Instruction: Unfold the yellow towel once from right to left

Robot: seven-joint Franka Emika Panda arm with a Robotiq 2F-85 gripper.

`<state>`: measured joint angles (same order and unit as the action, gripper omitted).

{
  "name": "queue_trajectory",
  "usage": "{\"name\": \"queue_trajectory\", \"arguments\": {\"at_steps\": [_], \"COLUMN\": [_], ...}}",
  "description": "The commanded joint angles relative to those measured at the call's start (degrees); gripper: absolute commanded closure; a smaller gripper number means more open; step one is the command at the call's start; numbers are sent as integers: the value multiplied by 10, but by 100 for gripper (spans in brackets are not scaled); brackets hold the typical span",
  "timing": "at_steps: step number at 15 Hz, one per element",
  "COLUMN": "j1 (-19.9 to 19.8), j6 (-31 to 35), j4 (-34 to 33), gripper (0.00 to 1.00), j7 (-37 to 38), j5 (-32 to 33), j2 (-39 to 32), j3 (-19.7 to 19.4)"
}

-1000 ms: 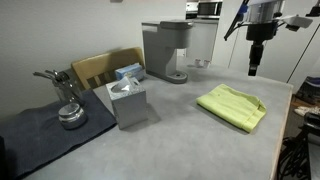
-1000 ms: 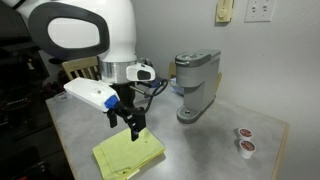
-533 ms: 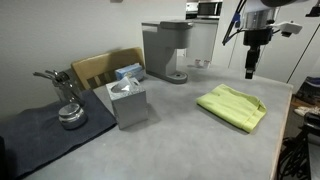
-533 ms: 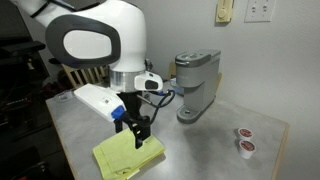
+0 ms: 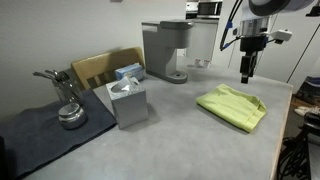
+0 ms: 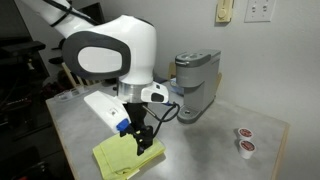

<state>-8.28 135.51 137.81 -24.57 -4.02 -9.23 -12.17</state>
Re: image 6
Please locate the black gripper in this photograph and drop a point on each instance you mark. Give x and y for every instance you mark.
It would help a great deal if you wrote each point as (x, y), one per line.
(136, 116)

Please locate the yellow microfibre towel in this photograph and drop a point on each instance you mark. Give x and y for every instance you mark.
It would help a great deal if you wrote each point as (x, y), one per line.
(110, 156)

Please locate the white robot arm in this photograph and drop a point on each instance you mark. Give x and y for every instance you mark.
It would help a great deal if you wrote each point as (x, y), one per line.
(133, 50)

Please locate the blue tissue pack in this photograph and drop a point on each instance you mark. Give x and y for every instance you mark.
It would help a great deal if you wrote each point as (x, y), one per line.
(173, 87)

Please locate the clear plastic container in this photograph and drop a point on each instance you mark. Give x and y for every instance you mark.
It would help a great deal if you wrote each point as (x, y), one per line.
(71, 93)

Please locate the grey pod coffee machine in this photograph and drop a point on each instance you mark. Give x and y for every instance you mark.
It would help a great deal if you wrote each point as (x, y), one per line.
(196, 80)

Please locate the coffee pod with red lid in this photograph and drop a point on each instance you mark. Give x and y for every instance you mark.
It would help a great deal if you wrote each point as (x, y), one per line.
(247, 149)
(245, 133)

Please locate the black furniture stand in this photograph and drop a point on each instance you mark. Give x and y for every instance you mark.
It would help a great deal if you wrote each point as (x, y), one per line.
(20, 83)

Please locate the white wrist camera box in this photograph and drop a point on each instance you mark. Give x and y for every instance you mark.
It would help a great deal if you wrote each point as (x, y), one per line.
(105, 110)

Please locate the yellowed wall thermostat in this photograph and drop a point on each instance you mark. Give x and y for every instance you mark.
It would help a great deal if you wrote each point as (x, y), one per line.
(224, 11)

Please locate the white light switch plate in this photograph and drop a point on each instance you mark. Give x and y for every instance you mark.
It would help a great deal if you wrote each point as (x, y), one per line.
(260, 10)

